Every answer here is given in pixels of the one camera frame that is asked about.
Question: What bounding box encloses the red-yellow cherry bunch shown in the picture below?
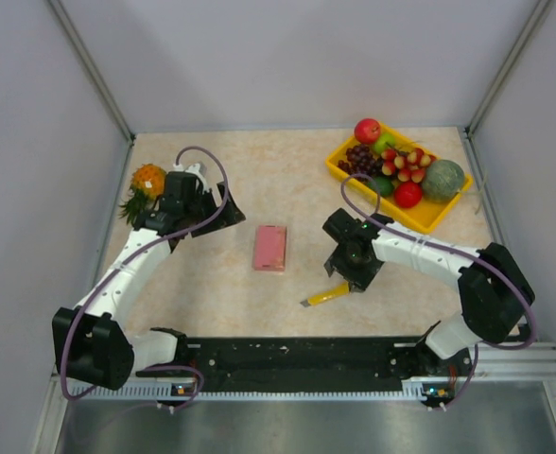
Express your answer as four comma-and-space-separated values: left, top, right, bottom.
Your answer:
381, 148, 437, 183

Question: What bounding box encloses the orange toy pineapple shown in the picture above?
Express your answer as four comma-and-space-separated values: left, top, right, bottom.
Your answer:
119, 164, 167, 224

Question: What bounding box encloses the dark purple grape bunch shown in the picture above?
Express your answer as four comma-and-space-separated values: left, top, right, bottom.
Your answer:
337, 144, 384, 178

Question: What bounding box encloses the pink express box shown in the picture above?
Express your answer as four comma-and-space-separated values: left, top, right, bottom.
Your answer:
252, 225, 287, 272

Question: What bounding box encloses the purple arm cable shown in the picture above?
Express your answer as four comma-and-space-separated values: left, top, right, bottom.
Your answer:
59, 146, 230, 411
339, 173, 538, 411

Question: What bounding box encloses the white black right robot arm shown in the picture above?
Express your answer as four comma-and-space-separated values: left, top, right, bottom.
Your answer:
322, 208, 535, 375

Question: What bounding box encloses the green lime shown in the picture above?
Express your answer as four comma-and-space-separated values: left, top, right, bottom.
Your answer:
374, 176, 395, 198

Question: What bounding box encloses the yellow utility knife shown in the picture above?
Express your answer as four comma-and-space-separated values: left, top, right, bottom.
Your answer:
300, 282, 350, 307

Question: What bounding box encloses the green apple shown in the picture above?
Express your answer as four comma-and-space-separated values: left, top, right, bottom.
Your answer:
371, 132, 396, 155

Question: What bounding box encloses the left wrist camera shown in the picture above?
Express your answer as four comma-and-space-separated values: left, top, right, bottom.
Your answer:
173, 162, 207, 180

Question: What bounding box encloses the yellow plastic tray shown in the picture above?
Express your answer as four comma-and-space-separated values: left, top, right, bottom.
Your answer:
325, 118, 473, 234

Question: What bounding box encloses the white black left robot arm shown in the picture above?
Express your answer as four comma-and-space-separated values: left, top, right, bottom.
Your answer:
52, 165, 245, 391

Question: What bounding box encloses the white slotted cable duct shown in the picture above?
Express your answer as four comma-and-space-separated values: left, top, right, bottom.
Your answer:
83, 377, 451, 402

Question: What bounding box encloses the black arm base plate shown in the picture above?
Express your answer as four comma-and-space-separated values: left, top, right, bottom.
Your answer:
135, 336, 474, 393

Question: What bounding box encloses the red apple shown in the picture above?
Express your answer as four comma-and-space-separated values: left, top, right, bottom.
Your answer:
354, 118, 381, 145

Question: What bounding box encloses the green netted melon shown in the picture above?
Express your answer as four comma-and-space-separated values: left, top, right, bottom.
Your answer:
422, 159, 465, 202

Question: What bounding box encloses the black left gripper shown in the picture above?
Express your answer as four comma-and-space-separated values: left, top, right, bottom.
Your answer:
183, 182, 244, 237

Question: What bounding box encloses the red tomato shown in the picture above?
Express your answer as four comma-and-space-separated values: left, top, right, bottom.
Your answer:
393, 181, 423, 209

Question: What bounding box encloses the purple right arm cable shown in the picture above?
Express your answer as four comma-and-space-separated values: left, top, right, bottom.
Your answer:
339, 173, 538, 411

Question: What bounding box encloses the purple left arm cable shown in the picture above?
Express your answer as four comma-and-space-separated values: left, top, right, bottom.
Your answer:
59, 146, 230, 411

